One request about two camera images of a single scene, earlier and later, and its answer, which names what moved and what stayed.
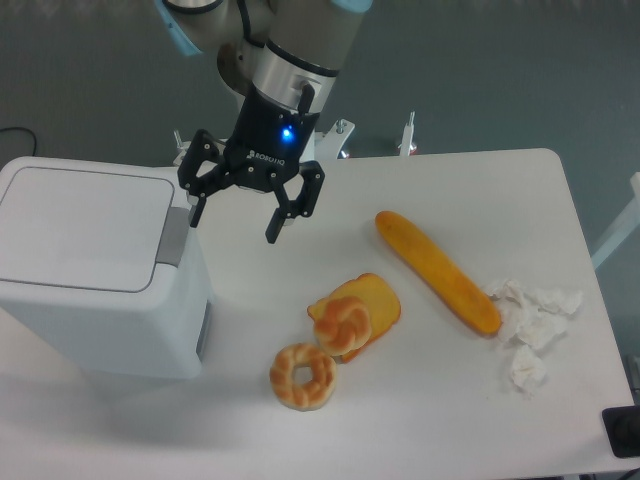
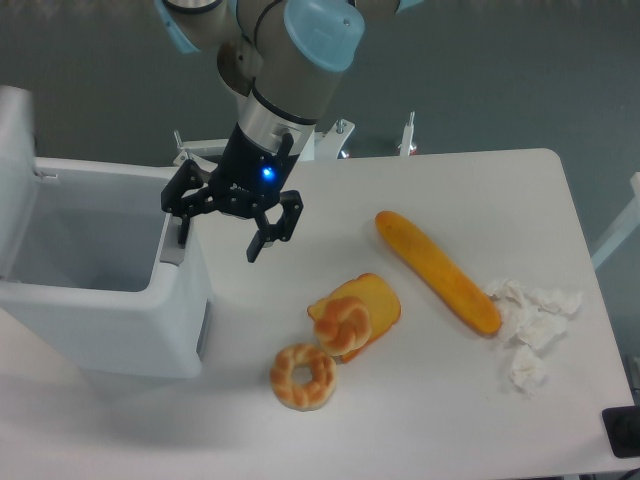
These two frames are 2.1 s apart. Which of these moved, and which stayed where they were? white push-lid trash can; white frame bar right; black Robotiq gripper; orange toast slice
Moved: black Robotiq gripper
Stayed: orange toast slice; white push-lid trash can; white frame bar right
